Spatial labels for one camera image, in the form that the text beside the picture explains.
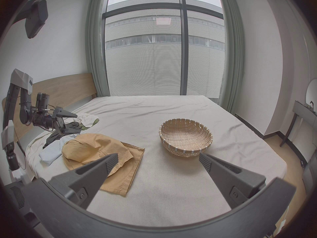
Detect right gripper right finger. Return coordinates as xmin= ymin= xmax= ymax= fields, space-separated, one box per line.
xmin=199 ymin=153 xmax=266 ymax=210

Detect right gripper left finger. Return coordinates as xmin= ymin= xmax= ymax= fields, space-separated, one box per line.
xmin=48 ymin=153 xmax=119 ymax=210

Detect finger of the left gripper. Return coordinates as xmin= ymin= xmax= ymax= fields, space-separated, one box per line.
xmin=56 ymin=107 xmax=78 ymax=118
xmin=55 ymin=118 xmax=67 ymax=135

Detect black garment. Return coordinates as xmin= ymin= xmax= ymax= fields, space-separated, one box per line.
xmin=43 ymin=122 xmax=84 ymax=150

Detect tan shorts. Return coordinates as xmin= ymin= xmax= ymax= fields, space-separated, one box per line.
xmin=61 ymin=133 xmax=145 ymax=197

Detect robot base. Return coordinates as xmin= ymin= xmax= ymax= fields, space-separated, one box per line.
xmin=0 ymin=168 xmax=41 ymax=232

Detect white garment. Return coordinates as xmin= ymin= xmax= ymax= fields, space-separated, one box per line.
xmin=72 ymin=113 xmax=99 ymax=133

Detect pale blue garment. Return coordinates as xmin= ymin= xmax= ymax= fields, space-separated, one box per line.
xmin=39 ymin=136 xmax=75 ymax=167

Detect green garment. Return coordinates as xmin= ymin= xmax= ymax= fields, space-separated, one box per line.
xmin=80 ymin=118 xmax=99 ymax=131

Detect round woven basket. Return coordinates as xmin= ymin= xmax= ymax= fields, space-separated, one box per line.
xmin=158 ymin=118 xmax=213 ymax=158

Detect bed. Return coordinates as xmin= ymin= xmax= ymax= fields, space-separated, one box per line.
xmin=2 ymin=73 xmax=288 ymax=226

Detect grey-green curtain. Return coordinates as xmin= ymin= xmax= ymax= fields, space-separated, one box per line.
xmin=216 ymin=0 xmax=245 ymax=115
xmin=85 ymin=0 xmax=110 ymax=99

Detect window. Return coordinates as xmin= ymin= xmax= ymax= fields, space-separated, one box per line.
xmin=102 ymin=0 xmax=226 ymax=97

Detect grey side table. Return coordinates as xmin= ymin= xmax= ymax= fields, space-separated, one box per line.
xmin=280 ymin=100 xmax=317 ymax=163

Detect round mirror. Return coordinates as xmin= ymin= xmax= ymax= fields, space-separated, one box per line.
xmin=305 ymin=78 xmax=317 ymax=108

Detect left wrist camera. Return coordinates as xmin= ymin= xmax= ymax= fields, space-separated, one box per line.
xmin=35 ymin=92 xmax=50 ymax=111

